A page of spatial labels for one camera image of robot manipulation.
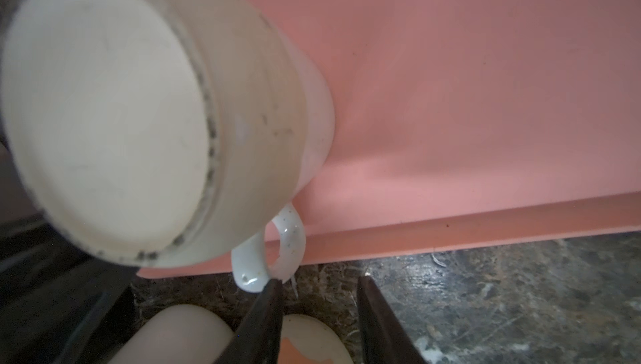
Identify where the white ceramic mug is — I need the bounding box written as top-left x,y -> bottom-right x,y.
110,305 -> 234,364

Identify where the peach cream speckled mug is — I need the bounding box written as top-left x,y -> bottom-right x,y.
277,314 -> 354,364

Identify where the pink plastic tray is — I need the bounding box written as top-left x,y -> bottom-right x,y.
9,0 -> 641,280

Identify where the black mug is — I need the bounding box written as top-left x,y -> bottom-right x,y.
1,141 -> 138,363

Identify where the beige round mug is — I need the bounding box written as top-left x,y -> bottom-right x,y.
1,0 -> 336,293

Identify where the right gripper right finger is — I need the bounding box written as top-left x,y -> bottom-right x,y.
357,276 -> 426,364

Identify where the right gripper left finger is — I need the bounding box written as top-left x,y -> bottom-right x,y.
215,279 -> 284,364

